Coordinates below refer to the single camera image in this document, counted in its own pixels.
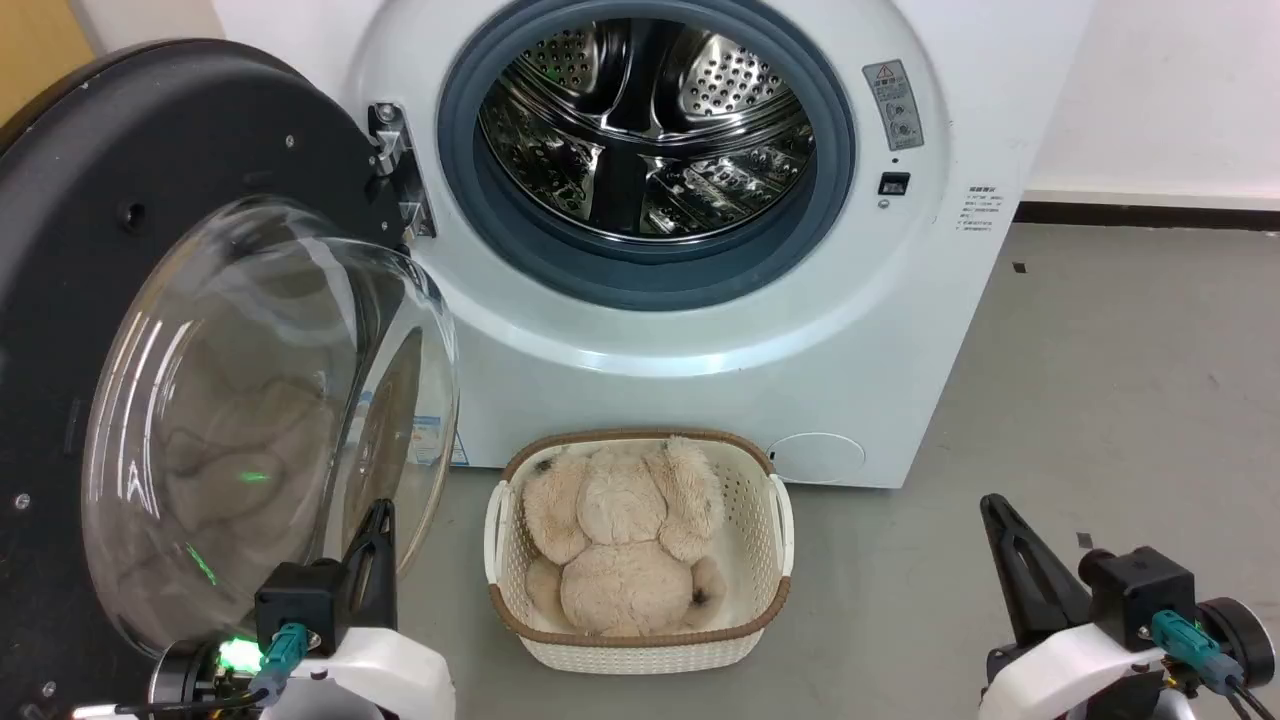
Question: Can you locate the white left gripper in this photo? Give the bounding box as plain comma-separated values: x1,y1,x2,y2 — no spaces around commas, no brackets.
262,498,457,720

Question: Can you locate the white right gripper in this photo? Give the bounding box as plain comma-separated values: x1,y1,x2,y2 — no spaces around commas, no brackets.
977,493,1169,720

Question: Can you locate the white front-load washing machine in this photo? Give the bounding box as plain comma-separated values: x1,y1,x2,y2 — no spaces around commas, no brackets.
211,0,1097,490

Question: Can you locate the black round washer door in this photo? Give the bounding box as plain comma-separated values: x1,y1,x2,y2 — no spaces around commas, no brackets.
0,38,462,720

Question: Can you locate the metal door hinge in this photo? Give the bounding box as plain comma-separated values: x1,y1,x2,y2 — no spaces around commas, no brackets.
367,101,438,241

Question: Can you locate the blue energy label sticker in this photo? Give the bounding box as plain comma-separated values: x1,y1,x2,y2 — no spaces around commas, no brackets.
408,414,469,468

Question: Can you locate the round white filter cover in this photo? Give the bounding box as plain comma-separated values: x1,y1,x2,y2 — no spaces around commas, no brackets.
768,432,867,485

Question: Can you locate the beige plush bear toy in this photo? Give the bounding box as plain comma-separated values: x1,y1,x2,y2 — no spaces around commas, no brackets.
521,435,731,638

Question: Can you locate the white plastic laundry basket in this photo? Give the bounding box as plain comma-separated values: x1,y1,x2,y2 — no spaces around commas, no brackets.
484,428,795,675

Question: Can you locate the grey warning sticker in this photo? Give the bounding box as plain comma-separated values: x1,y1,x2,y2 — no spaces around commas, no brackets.
863,59,925,153

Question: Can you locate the stainless steel washer drum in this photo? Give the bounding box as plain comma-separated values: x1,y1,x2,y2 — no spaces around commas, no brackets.
477,17,816,243

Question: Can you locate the yellow wooden panel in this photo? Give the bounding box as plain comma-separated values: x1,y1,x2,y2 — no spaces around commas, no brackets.
0,0,96,129

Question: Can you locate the teal-plug left camera cable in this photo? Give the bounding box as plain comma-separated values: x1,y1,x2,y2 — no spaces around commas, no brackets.
112,622,311,717

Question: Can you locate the teal-plug camera cable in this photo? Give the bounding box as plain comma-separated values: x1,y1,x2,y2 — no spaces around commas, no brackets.
112,622,311,717
1150,610,1280,720

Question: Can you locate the teal-plug right camera cable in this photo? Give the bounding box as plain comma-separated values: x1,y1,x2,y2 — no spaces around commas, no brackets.
1150,610,1280,720

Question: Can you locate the dark wall baseboard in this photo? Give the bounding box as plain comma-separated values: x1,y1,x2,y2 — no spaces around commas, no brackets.
1014,201,1280,233

